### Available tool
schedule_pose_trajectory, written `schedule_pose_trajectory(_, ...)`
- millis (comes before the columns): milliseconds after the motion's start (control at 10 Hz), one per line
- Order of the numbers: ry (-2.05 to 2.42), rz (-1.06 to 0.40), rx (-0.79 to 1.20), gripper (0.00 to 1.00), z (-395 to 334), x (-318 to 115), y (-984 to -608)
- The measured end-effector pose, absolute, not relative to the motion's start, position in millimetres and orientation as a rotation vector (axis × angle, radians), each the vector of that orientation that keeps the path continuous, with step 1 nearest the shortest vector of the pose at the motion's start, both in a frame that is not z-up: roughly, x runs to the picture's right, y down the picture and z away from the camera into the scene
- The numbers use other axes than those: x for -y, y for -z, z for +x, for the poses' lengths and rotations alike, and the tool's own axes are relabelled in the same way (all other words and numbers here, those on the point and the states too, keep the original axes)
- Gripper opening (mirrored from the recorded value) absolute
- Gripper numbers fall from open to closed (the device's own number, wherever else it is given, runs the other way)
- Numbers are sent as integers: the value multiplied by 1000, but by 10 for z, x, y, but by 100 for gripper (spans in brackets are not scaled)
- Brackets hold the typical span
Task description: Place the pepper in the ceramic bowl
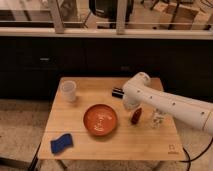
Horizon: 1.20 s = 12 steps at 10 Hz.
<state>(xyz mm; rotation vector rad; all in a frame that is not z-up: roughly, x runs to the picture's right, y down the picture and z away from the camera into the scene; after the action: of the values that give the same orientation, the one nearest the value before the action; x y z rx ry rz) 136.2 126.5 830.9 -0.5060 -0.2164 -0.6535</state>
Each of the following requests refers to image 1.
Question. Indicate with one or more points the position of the blue sponge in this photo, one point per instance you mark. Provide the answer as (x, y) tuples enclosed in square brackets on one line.
[(58, 145)]

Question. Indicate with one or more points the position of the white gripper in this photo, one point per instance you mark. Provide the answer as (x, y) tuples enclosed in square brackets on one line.
[(130, 105)]

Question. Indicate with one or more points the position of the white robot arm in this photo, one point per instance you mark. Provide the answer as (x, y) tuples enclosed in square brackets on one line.
[(197, 113)]

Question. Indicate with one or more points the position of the black cylinder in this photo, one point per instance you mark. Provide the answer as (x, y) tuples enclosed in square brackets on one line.
[(117, 92)]

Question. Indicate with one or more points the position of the dark cabinet counter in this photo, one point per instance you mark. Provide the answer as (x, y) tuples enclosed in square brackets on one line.
[(32, 63)]

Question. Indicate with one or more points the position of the clear glass jar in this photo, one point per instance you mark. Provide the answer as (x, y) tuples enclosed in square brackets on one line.
[(157, 118)]

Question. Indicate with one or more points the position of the translucent plastic cup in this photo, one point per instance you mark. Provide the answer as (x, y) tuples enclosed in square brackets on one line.
[(68, 90)]

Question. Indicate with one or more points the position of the wooden table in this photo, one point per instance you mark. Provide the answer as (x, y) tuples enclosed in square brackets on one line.
[(127, 142)]

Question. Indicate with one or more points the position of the orange ceramic bowl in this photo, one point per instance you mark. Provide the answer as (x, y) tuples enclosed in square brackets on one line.
[(100, 120)]

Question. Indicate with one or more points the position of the dark red pepper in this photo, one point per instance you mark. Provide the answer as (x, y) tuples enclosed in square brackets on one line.
[(136, 116)]

